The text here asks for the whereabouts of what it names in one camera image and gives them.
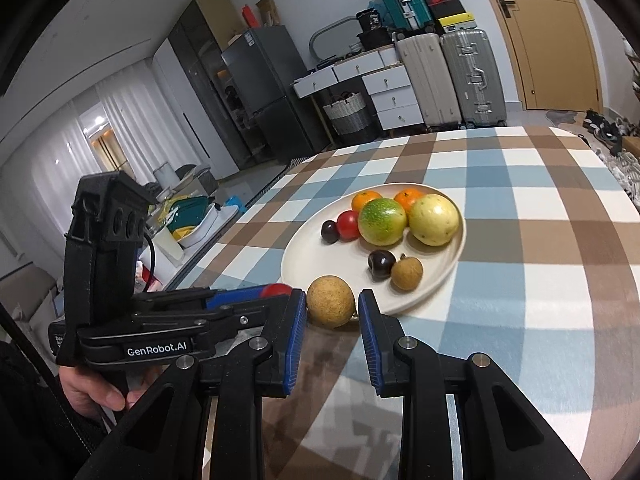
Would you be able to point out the checkered tablecloth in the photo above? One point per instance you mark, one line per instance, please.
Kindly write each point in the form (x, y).
(525, 260)

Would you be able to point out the yellow passion fruit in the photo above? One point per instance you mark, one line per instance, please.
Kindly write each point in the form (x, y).
(434, 220)

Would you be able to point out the tall glass cabinet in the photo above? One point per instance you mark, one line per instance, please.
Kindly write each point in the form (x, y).
(210, 75)

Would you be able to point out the grey door mat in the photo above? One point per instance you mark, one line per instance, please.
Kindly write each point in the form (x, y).
(562, 117)

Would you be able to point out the beige suitcase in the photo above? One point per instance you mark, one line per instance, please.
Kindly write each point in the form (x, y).
(430, 80)

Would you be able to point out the pile of shoes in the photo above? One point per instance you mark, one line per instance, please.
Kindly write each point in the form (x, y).
(607, 127)

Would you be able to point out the wooden door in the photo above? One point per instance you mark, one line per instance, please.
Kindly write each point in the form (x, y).
(545, 35)

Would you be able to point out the white drawer desk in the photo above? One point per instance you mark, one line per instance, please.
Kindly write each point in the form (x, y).
(385, 85)

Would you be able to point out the white curtain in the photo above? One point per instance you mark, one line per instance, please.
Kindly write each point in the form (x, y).
(60, 160)

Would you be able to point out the silver suitcase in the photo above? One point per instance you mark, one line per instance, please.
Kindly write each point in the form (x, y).
(475, 77)

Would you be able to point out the green speckled passion fruit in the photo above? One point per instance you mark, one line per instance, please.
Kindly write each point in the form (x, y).
(381, 221)

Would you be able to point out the small brown longan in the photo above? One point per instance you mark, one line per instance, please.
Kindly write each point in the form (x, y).
(406, 273)

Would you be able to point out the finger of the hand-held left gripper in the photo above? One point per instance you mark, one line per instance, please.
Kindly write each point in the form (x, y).
(235, 298)
(245, 321)

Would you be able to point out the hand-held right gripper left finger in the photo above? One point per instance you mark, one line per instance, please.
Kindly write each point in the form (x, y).
(295, 345)

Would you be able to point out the wicker basket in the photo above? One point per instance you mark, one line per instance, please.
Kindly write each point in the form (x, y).
(350, 115)

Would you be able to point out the large brown longan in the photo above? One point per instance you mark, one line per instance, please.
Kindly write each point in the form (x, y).
(330, 302)

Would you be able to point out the dark grey refrigerator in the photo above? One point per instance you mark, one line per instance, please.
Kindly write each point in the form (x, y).
(275, 95)

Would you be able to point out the person's left hand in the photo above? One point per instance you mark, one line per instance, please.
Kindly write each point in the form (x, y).
(87, 390)

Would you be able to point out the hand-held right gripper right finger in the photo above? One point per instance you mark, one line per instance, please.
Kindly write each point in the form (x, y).
(368, 347)

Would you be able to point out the yellow black box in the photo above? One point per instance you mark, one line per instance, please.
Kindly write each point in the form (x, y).
(457, 21)

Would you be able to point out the small red cherry tomato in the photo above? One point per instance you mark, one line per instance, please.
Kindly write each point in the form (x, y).
(277, 290)

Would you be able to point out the orange tangerine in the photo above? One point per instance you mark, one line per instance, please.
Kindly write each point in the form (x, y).
(365, 200)
(409, 196)

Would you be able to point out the dark clothing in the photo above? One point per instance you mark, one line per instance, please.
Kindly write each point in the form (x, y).
(35, 420)

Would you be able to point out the dark purple cherry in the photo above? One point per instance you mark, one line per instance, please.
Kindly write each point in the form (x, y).
(329, 231)
(381, 264)

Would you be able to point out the cream round plate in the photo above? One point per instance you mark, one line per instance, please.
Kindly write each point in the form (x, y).
(435, 270)

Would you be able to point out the black bag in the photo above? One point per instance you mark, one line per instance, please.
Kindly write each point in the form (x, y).
(372, 30)

